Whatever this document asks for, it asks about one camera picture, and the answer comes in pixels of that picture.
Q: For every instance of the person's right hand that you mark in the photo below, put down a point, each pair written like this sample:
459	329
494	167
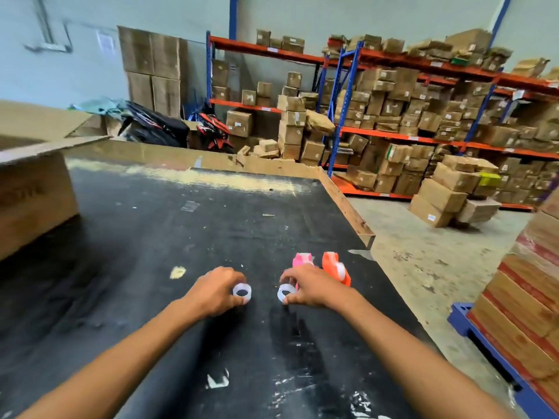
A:
321	288

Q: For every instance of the person's left hand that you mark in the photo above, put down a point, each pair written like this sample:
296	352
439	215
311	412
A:
212	292

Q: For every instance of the clear tape roll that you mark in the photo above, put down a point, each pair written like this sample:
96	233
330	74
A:
286	285
249	294
340	271

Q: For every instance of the orange tape dispenser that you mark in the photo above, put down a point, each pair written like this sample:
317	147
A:
328	260

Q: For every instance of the pink tape dispenser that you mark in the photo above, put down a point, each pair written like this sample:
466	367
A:
301	259

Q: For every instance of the person's right forearm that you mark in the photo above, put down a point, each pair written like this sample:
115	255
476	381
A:
428	370

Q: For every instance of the person's left forearm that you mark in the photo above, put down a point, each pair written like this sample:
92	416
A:
109	370

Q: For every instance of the blue plastic pallet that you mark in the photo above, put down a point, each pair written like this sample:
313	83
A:
460	320

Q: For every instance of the pile of big tan cartons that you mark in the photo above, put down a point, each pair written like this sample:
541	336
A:
441	196

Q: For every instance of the red motorcycle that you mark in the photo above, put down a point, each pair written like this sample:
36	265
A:
214	130

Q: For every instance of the wide blue orange shelf rack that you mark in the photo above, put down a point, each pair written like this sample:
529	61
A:
393	135

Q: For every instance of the black motorcycle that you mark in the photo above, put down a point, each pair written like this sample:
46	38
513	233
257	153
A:
153	126

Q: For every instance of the large open cardboard box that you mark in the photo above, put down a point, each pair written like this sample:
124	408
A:
35	205

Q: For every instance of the yellow-green box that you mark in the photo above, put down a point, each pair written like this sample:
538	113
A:
489	179

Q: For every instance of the tall brown cardboard box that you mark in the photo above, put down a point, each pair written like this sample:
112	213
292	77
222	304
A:
135	50
168	96
139	90
168	56

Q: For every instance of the small open cardboard box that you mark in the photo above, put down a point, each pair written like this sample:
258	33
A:
98	126

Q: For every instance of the stack of red-striped cartons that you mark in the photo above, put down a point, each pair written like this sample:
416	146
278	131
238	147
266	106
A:
524	292

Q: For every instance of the blue orange shelving with boxes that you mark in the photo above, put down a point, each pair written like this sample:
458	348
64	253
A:
393	87

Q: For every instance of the green tarp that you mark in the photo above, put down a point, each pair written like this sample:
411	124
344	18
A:
102	106

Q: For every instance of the narrow blue orange shelf rack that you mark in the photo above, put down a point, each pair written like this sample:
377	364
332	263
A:
262	48

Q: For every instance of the white paper notice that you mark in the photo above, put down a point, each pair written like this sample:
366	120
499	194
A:
105	43

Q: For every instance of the blue steel column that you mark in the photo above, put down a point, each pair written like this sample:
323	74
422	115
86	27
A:
498	21
233	17

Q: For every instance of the white power strip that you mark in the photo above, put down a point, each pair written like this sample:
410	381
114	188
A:
48	47

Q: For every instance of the grey wall conduit pipes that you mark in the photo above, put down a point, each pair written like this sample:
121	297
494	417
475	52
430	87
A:
43	19

